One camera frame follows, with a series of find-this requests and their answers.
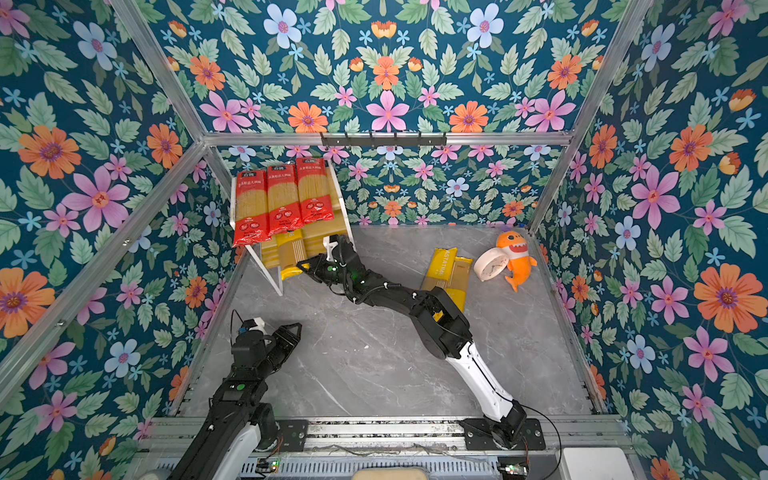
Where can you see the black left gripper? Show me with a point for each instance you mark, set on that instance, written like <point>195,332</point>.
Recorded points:
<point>286,342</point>

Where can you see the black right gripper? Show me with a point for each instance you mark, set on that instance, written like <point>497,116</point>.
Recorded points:
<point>317,271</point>

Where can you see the red spaghetti bag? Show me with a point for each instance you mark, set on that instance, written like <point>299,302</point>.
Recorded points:
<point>283,199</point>
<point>251,209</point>
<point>313,187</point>

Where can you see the yellow pasta bag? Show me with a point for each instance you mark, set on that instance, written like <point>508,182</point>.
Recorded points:
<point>291,252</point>
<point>451,273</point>

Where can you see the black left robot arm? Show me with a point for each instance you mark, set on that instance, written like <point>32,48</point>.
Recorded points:
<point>239,421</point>

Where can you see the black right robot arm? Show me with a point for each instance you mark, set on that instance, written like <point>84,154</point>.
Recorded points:
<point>441,326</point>

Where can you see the white tape roll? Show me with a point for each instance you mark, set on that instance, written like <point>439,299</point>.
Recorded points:
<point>490,264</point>

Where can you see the orange shark plush toy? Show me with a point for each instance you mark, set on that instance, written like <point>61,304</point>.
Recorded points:
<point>519,260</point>

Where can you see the white box bottom right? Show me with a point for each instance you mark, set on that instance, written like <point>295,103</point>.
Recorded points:
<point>605,463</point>

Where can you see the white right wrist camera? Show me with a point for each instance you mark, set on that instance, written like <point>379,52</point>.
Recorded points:
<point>330,243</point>

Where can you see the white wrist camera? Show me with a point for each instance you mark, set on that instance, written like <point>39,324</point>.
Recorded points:
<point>254,324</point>
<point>330,243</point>

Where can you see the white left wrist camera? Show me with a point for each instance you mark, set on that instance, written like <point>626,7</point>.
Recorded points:
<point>254,324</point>

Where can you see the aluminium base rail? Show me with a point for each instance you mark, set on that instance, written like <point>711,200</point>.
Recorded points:
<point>443,447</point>

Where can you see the black hook rail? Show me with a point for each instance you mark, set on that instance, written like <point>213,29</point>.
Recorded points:
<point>375,140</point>

